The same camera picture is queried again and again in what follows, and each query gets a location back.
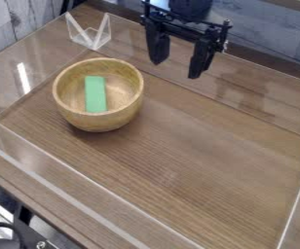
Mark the clear acrylic enclosure walls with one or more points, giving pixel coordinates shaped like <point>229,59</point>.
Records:
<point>198,175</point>

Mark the green stick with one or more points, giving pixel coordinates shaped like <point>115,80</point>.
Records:
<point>95,101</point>

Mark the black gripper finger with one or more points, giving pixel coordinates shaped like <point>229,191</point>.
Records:
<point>158,45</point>
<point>201,58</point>

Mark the black metal table leg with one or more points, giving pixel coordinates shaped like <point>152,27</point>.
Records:
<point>34,239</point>

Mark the clear acrylic corner bracket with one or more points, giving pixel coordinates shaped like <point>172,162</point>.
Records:
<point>91,38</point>

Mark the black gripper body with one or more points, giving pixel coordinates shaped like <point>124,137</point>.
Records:
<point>193,15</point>

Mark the wooden bowl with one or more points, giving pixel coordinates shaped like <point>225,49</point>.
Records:
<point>125,88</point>

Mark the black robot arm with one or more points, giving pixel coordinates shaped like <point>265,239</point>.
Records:
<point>180,33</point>

